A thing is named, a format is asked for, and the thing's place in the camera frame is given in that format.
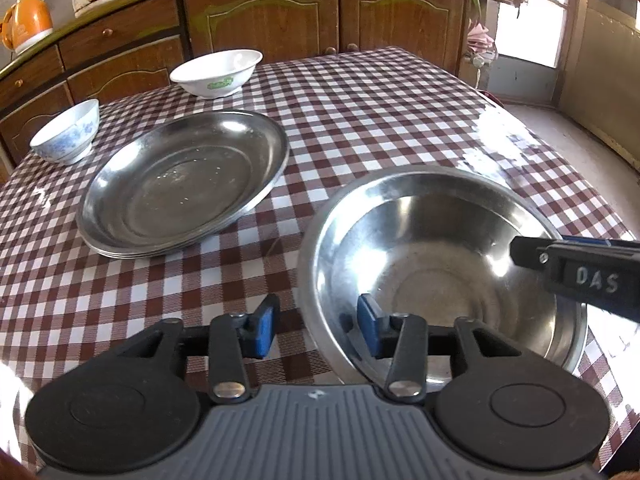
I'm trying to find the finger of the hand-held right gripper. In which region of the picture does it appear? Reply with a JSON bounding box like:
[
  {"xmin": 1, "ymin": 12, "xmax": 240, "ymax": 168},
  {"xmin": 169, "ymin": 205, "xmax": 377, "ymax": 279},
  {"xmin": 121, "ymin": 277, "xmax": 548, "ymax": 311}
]
[
  {"xmin": 560, "ymin": 235, "xmax": 640, "ymax": 248},
  {"xmin": 510, "ymin": 236, "xmax": 565, "ymax": 271}
]

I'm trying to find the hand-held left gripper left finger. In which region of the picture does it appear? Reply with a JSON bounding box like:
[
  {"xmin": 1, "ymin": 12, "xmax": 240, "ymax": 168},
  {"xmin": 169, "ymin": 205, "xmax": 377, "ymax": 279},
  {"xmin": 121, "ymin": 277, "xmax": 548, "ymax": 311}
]
[{"xmin": 125, "ymin": 292, "xmax": 281, "ymax": 405}]

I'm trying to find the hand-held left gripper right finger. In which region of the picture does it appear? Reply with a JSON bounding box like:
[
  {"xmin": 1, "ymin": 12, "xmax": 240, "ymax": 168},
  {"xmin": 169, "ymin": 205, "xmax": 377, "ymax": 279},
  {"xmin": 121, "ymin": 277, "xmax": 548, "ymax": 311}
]
[{"xmin": 356, "ymin": 293, "xmax": 523, "ymax": 405}]

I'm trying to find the steel bowl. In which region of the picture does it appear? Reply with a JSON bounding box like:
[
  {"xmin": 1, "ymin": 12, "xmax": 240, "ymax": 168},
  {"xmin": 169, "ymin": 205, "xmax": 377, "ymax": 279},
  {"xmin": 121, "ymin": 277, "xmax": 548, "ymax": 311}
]
[{"xmin": 297, "ymin": 164, "xmax": 589, "ymax": 396}]

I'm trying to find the white bowl with green print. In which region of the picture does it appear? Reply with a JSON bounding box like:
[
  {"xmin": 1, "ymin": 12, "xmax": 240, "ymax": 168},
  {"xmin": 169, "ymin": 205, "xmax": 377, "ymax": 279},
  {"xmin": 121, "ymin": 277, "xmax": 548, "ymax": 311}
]
[{"xmin": 169, "ymin": 48, "xmax": 264, "ymax": 100}]

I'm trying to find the white bowl with blue pattern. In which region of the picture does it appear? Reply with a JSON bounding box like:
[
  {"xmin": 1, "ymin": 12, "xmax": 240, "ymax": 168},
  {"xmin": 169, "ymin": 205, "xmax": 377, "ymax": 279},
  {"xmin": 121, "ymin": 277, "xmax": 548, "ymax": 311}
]
[{"xmin": 29, "ymin": 98, "xmax": 100, "ymax": 165}]

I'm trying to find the grey glazed door leaf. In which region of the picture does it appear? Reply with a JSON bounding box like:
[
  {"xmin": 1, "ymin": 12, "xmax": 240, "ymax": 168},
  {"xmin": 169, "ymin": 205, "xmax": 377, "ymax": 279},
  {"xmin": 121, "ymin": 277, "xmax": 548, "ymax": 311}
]
[
  {"xmin": 555, "ymin": 0, "xmax": 640, "ymax": 171},
  {"xmin": 492, "ymin": 0, "xmax": 586, "ymax": 108}
]

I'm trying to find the brown white checked tablecloth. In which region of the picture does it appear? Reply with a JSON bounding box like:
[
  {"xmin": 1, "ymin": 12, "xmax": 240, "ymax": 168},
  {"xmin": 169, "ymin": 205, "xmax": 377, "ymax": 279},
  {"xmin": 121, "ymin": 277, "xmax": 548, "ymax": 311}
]
[{"xmin": 0, "ymin": 46, "xmax": 640, "ymax": 461}]

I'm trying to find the pink cloth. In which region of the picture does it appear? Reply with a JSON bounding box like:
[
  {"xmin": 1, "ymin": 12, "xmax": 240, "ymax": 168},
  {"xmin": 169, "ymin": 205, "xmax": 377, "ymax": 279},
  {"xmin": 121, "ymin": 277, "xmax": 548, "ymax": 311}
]
[{"xmin": 466, "ymin": 20, "xmax": 496, "ymax": 56}]

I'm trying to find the double-door wooden cabinet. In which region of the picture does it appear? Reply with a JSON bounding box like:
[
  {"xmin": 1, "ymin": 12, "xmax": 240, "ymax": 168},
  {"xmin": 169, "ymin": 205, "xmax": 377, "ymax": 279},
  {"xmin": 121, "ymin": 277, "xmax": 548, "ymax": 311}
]
[{"xmin": 177, "ymin": 0, "xmax": 473, "ymax": 78}]

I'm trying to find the wooden cabinet with drawers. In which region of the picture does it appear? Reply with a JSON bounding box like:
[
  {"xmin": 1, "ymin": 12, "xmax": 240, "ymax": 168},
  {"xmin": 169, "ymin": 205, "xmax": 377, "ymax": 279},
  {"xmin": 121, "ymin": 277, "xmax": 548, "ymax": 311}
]
[{"xmin": 0, "ymin": 0, "xmax": 188, "ymax": 166}]

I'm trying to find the orange electric kettle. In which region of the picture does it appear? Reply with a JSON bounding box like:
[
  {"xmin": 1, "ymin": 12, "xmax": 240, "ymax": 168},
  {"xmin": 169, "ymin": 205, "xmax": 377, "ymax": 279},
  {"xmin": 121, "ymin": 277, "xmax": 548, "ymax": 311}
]
[{"xmin": 0, "ymin": 0, "xmax": 54, "ymax": 56}]

